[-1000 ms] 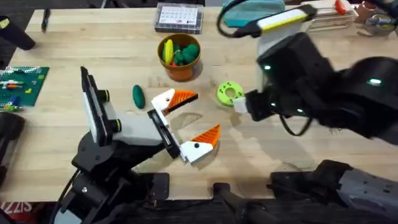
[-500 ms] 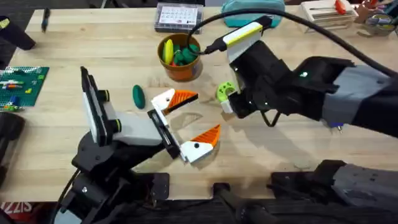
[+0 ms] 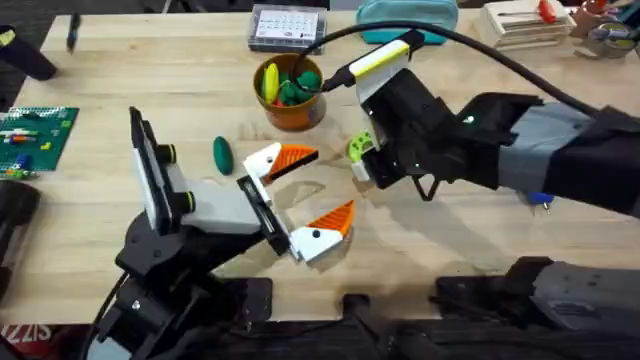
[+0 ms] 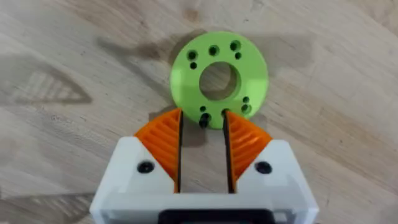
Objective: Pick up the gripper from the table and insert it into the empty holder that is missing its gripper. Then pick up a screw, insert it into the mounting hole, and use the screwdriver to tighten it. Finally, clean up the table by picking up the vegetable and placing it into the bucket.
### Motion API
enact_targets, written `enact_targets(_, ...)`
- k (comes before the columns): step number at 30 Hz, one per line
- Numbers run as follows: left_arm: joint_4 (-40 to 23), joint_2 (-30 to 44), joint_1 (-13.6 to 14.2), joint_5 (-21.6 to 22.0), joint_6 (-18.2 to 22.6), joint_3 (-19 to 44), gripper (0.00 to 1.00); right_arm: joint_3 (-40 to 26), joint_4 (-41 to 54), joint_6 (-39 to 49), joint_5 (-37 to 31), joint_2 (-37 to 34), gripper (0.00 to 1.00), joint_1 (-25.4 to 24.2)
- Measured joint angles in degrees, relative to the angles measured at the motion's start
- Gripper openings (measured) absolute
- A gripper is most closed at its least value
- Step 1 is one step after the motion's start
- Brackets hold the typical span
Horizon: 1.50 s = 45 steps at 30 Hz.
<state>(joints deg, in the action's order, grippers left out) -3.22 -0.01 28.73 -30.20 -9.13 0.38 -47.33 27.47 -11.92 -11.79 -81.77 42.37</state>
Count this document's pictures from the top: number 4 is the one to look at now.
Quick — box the green disc with holes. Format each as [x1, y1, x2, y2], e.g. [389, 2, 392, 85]
[169, 30, 269, 130]

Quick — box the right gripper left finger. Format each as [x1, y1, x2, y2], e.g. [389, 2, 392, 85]
[93, 108, 184, 212]

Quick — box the small black screw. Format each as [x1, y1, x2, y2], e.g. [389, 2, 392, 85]
[198, 113, 212, 128]

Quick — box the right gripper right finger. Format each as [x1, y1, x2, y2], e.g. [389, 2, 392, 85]
[222, 109, 318, 212]

